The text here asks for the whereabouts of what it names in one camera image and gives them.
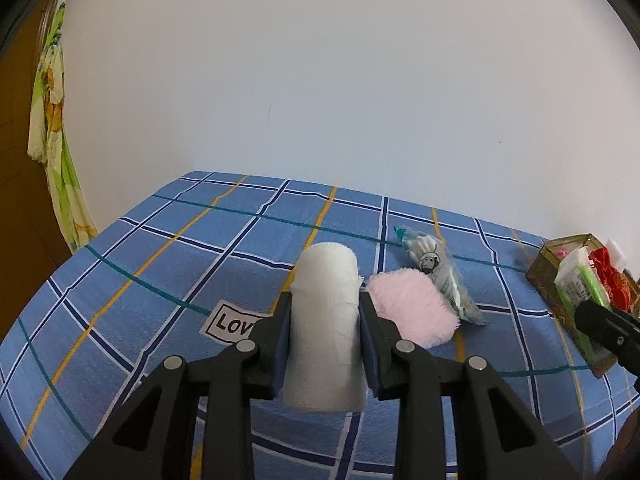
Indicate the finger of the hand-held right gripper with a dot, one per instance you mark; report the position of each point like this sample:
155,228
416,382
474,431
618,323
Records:
605,327

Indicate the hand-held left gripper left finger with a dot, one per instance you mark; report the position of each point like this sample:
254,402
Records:
280,345

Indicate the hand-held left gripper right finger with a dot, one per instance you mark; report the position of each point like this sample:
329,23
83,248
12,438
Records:
371,355

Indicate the red brocade pouch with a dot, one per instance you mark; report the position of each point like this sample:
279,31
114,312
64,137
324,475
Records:
612,280

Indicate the white gauze roll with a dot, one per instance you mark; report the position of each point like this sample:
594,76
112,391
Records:
325,320

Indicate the green tissue packet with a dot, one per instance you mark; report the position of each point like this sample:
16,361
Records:
575,275

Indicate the gold metal tin box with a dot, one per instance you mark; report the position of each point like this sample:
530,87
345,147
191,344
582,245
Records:
550,285

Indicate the person's right forearm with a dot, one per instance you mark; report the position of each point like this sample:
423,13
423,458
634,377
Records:
625,450

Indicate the pink fluffy puff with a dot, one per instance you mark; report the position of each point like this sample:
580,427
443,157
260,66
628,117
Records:
415,305

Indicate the cotton swab packet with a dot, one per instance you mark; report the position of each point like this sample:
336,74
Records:
435,265

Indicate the blue plaid bed sheet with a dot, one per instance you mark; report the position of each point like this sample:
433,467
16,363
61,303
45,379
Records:
200,260

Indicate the floral green curtain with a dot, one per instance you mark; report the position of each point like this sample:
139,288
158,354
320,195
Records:
55,160

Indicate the brown wooden door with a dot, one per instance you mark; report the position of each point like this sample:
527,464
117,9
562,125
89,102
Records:
20,210

